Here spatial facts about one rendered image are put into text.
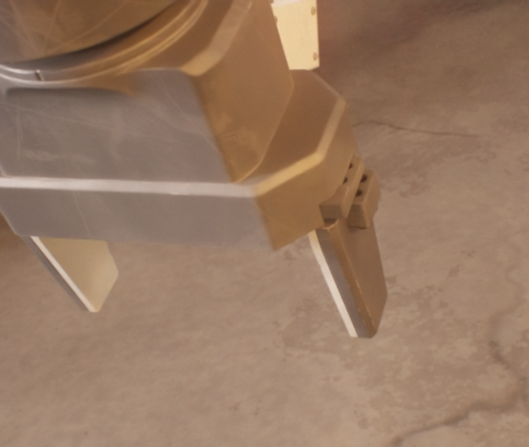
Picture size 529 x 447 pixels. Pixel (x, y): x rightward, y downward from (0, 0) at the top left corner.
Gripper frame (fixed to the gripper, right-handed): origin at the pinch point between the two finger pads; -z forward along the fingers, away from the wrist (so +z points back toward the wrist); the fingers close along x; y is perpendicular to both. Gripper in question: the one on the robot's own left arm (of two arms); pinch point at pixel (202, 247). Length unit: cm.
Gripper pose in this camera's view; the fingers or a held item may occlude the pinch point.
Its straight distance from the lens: 32.8
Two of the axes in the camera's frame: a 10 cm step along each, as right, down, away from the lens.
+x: 9.1, 0.4, -4.1
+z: -2.6, -7.0, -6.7
